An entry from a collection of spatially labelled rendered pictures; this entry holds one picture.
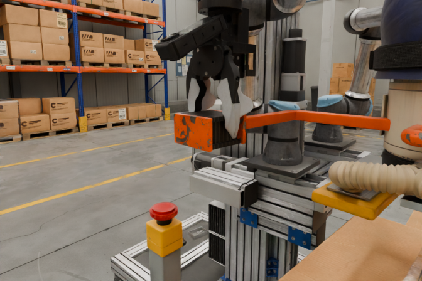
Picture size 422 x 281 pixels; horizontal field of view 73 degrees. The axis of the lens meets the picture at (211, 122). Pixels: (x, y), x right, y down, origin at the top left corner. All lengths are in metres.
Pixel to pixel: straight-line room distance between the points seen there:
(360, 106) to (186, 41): 1.29
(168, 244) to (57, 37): 7.13
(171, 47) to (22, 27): 7.12
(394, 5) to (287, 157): 0.69
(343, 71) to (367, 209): 8.52
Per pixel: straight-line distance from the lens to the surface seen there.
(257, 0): 0.94
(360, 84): 1.59
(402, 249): 0.89
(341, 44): 11.26
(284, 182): 1.11
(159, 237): 0.75
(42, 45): 7.58
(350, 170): 0.47
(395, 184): 0.46
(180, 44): 0.40
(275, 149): 1.10
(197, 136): 0.43
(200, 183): 1.20
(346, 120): 0.61
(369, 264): 0.80
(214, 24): 0.45
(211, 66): 0.45
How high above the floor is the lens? 1.36
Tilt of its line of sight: 9 degrees down
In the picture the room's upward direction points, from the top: straight up
